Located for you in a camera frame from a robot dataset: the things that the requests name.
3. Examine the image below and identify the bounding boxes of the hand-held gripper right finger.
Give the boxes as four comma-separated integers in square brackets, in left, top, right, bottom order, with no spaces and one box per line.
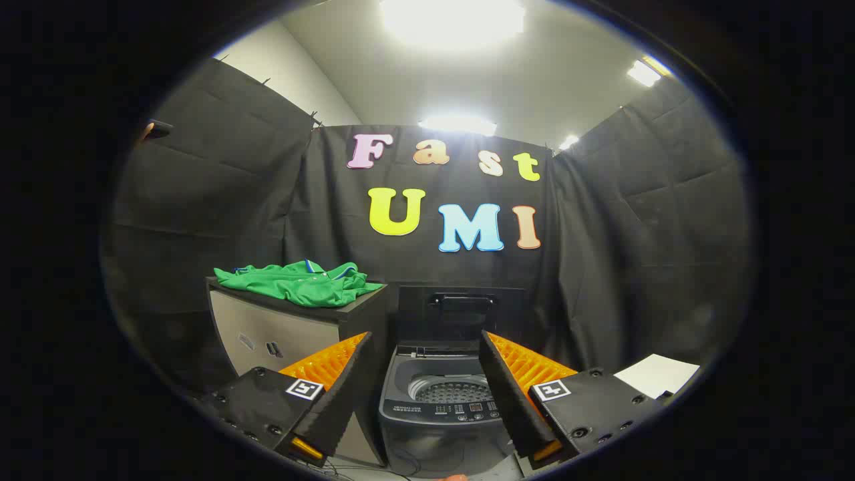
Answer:
[479,330,672,470]

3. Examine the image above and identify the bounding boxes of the white flat sheet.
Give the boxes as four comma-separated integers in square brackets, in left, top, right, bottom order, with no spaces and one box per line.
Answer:
[613,354,701,399]

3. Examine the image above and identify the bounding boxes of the dark cabinet with grey door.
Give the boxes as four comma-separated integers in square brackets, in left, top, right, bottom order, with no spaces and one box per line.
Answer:
[206,277,389,467]

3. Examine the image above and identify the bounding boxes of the grey washing machine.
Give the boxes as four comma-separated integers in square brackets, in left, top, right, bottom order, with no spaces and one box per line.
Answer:
[379,342,528,478]

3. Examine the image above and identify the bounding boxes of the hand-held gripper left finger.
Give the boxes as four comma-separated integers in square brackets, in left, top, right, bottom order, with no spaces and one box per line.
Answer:
[200,332,375,467]

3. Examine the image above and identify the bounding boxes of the green polo shirt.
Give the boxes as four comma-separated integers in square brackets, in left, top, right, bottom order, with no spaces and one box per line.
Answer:
[214,260,385,308]

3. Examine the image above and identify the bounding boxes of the dark washing machine lid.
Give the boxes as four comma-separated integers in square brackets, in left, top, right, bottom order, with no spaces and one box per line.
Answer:
[399,286,525,348]

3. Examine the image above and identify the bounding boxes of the black floor cables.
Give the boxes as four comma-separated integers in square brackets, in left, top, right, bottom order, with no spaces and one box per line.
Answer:
[314,454,415,480]

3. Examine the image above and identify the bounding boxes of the black backdrop cloth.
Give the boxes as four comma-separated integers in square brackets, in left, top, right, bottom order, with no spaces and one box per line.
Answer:
[100,57,755,402]

